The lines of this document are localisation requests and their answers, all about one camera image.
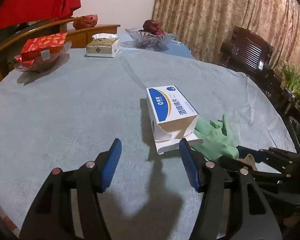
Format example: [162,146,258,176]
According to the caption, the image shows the dark wooden armchair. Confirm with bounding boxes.
[219,26,282,106]

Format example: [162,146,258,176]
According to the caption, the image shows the black trash bin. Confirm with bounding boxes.
[288,116,300,153]

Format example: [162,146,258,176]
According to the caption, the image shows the small glass dish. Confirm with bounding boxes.
[14,41,72,73]

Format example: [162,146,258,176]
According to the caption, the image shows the grey table cloth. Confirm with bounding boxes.
[0,49,295,239]

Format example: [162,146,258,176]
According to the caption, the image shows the potted green plant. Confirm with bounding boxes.
[280,61,300,100]

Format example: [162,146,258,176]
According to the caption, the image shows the red apples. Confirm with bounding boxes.
[139,20,165,36]

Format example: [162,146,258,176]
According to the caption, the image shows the white blue medicine box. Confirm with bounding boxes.
[146,85,203,155]

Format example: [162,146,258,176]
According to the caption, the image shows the green rubber glove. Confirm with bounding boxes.
[192,114,239,162]

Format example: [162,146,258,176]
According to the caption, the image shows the white tissue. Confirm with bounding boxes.
[237,153,258,171]

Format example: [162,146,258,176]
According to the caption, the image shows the patterned beige curtain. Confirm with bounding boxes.
[153,0,300,73]

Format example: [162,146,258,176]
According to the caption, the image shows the glass fruit bowl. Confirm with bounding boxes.
[125,28,177,49]

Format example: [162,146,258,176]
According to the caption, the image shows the red snack packet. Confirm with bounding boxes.
[14,33,67,62]

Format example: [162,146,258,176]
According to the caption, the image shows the tissue box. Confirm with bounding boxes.
[86,33,121,58]

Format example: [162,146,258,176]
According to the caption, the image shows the blue side table cloth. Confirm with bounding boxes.
[117,34,194,59]

